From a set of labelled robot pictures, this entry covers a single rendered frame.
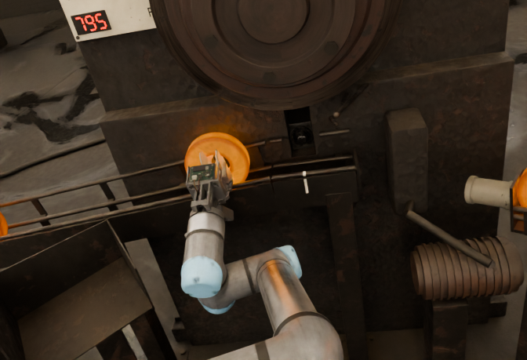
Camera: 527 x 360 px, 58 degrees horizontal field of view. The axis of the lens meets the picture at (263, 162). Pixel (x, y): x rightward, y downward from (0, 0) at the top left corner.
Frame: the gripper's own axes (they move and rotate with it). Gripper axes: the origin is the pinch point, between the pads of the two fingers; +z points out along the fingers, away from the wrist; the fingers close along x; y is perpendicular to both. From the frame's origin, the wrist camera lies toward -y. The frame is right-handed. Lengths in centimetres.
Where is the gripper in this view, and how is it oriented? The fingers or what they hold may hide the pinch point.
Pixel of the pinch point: (215, 156)
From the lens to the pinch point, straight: 114.0
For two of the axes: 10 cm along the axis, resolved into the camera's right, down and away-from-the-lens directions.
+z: -0.1, -7.4, 6.7
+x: -9.8, 1.4, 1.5
